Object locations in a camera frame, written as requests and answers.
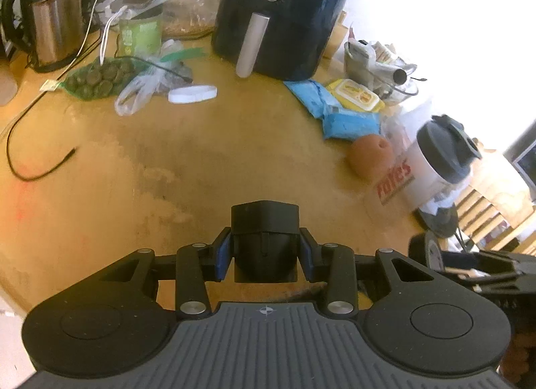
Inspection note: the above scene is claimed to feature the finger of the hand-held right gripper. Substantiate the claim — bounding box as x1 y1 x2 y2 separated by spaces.
440 249 536 274
454 274 536 302

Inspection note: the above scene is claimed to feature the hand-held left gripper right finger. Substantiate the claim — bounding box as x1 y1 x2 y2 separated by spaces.
299 228 445 318

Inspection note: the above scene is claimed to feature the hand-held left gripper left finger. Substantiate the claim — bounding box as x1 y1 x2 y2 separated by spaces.
94 227 232 318

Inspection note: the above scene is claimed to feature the black faceted plastic part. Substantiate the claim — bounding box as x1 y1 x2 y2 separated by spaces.
231 201 300 283

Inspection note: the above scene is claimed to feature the wooden slatted chair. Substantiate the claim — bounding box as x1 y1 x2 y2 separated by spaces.
454 150 536 256

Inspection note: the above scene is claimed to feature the clear shaker bottle grey lid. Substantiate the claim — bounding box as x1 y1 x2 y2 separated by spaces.
404 115 483 214

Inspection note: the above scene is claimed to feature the orange fruit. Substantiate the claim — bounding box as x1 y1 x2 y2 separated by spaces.
347 134 391 178

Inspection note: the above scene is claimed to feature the white plastic bag red print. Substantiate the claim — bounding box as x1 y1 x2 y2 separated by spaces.
373 96 436 207

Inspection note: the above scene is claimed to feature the blue wipes packet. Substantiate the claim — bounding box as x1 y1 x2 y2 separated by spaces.
284 79 336 118
322 110 382 141

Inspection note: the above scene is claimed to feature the white wristband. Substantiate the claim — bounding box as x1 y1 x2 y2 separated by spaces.
168 85 218 104

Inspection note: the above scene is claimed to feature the yellow wipes packet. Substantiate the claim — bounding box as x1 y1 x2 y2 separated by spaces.
326 78 385 112

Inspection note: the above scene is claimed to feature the clear crumpled plastic bag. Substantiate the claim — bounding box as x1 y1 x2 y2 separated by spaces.
115 39 185 117

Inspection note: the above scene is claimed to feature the glass bowl with clutter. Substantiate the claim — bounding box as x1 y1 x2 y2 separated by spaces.
344 39 419 105

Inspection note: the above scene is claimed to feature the silver metal tube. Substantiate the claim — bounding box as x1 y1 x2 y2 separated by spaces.
373 63 417 84

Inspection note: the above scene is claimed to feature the green-strip zip bag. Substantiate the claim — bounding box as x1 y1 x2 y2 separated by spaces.
159 48 206 88

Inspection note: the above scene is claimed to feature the green net bag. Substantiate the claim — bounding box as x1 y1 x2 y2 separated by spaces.
63 57 143 102

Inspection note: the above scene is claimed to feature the green canister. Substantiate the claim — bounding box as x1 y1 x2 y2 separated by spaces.
117 8 164 59

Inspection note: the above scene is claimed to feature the clear bag of noodles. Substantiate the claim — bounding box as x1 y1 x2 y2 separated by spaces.
161 0 222 38

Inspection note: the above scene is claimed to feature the black air fryer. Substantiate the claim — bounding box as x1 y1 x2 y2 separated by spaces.
210 0 356 82

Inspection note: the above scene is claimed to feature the grey flat phone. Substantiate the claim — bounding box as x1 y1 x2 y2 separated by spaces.
107 0 179 13

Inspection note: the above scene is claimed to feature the frosted plastic tumbler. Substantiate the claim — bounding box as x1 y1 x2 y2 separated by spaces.
0 64 18 107

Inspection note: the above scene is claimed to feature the steel electric kettle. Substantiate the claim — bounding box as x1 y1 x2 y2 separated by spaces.
1 0 86 73

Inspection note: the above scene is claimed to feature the thin black plug cable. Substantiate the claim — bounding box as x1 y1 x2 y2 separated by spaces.
134 56 194 82

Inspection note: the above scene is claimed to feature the black cable with jack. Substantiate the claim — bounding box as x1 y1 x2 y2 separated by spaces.
6 96 78 181

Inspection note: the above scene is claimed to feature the white charging cable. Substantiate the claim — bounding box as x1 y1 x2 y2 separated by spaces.
75 0 128 67

